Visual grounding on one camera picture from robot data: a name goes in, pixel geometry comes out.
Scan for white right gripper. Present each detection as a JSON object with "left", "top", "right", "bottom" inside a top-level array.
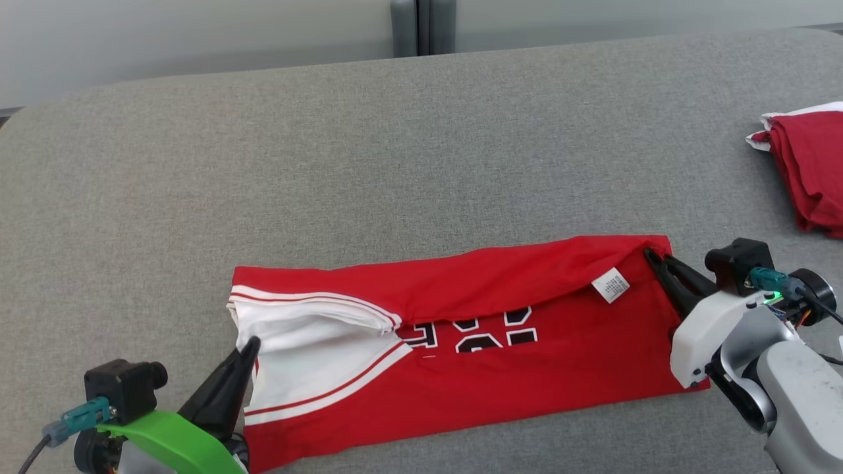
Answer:
[{"left": 644, "top": 248, "right": 784, "bottom": 389}]

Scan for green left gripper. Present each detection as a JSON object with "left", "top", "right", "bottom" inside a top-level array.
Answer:
[{"left": 97, "top": 336, "right": 261, "bottom": 474}]

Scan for red shorts with white stripe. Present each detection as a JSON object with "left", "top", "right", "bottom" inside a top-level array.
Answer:
[{"left": 746, "top": 102, "right": 843, "bottom": 239}]

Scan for red jersey with black print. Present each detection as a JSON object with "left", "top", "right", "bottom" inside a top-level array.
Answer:
[{"left": 227, "top": 234, "right": 712, "bottom": 473}]

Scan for right black cable teal plug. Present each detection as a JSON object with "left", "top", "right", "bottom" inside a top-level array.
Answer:
[{"left": 746, "top": 267, "right": 843, "bottom": 367}]

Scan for black cable teal plug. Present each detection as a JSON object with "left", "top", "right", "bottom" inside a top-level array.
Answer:
[
  {"left": 746, "top": 267, "right": 843, "bottom": 367},
  {"left": 18, "top": 397, "right": 114, "bottom": 474}
]

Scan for left black cable teal plug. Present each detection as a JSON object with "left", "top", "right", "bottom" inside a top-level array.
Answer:
[{"left": 18, "top": 397, "right": 114, "bottom": 474}]

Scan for grey metal post double foot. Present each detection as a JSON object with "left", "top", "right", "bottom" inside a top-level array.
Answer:
[{"left": 390, "top": 0, "right": 457, "bottom": 58}]

